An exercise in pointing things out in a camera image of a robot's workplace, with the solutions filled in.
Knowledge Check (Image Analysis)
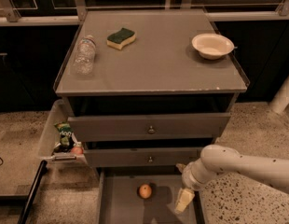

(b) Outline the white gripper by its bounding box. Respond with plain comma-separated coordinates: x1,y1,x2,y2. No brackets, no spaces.
174,160,210,214

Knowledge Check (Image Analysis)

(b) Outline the orange fruit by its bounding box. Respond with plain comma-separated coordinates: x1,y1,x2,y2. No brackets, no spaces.
138,184,152,199

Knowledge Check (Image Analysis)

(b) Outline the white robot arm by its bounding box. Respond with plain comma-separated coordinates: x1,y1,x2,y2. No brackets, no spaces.
177,77,289,224

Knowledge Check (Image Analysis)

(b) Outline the top grey drawer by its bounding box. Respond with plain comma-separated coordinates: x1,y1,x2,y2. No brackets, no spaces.
68,113,230,142

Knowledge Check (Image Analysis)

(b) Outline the grey drawer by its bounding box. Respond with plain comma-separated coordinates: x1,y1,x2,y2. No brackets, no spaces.
68,113,230,142
96,167,207,224
84,147,202,167

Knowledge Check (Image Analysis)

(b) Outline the bottom grey drawer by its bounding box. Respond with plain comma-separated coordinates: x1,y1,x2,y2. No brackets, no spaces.
96,167,207,224

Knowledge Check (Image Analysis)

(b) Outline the middle grey drawer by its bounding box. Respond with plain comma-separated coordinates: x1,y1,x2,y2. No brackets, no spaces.
84,147,202,167

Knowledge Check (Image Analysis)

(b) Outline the grey drawer cabinet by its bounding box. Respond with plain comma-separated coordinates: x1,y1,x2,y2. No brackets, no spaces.
52,8,251,224

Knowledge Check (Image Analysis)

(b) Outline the red apple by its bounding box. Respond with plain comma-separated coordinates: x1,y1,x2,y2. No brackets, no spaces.
71,147,84,155

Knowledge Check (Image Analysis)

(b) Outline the green snack bag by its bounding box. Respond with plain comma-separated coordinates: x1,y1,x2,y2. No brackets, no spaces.
54,122,73,147

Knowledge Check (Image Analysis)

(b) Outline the clear plastic bin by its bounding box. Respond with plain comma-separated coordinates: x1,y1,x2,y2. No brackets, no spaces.
38,100,87,164

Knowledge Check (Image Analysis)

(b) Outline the white bowl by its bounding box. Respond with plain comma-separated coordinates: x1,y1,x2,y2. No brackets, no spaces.
191,34,235,60

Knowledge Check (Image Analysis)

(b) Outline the green yellow sponge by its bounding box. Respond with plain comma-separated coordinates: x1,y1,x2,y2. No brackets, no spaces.
106,28,136,50

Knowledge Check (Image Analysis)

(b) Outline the clear plastic water bottle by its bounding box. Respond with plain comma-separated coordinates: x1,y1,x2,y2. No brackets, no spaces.
73,35,96,76

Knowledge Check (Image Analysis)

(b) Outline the black pole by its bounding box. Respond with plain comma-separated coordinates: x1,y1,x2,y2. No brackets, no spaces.
17,160,48,224

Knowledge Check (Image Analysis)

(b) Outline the metal railing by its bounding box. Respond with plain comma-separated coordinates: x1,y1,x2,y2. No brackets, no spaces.
0,0,289,26

